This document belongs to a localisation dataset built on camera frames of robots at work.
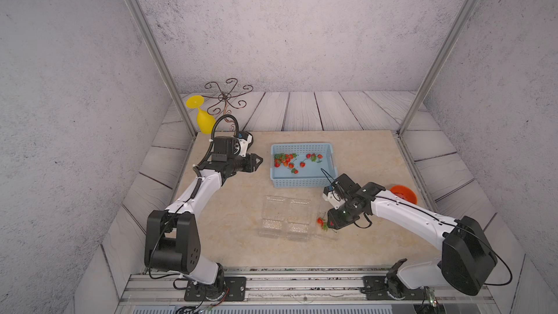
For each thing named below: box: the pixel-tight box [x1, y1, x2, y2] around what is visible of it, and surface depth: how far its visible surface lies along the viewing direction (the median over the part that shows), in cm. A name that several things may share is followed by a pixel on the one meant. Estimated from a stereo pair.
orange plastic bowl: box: [389, 184, 418, 205], surface depth 95 cm
